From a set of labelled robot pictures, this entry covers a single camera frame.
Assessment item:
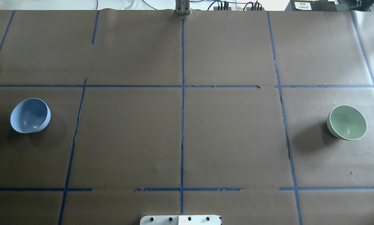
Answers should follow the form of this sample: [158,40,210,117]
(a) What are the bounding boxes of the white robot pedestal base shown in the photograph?
[140,215,222,225]

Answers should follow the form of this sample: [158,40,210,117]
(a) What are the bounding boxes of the green bowl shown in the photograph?
[326,104,368,141]

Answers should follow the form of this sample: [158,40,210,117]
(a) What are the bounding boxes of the black power box with label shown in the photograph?
[284,0,337,12]

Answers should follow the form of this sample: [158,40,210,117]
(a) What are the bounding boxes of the blue bowl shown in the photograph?
[10,98,51,134]

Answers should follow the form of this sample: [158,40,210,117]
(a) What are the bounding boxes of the aluminium frame post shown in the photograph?
[175,0,191,15]

